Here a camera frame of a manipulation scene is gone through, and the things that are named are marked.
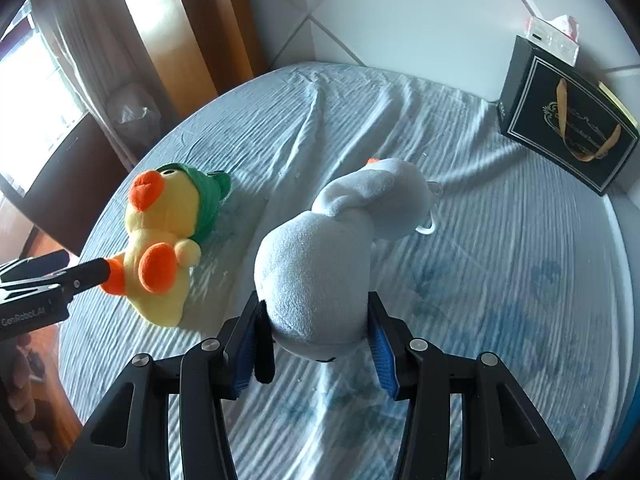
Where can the black gift bag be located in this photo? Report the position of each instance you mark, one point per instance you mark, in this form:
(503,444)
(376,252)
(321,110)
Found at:
(530,110)

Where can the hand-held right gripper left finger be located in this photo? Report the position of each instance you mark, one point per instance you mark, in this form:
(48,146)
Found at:
(242,360)

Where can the white curtain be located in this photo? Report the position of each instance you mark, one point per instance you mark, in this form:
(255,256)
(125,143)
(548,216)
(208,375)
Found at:
(90,60)

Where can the pink white tissue box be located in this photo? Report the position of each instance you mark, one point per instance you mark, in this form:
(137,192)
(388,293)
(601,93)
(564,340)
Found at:
(550,40)

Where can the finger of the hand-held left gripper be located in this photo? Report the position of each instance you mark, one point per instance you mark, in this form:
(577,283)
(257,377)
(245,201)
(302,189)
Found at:
(87,272)
(35,266)

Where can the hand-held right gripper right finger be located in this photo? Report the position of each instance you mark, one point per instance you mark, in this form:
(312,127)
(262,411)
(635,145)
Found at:
(382,360)

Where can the pale grey plush toy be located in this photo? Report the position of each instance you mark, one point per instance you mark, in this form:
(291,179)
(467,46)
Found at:
(315,270)

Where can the dark cabinet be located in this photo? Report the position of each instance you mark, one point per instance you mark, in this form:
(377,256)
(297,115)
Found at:
(65,185)

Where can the wooden door frame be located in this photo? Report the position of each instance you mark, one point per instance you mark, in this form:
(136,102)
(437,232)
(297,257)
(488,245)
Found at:
(200,35)

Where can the clear plastic bag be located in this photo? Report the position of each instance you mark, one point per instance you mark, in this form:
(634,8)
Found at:
(132,110)

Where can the window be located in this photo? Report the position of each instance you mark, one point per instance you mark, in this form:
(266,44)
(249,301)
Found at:
(30,85)

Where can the yellow duck plush green hat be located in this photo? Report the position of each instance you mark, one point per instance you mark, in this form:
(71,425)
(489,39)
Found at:
(155,220)

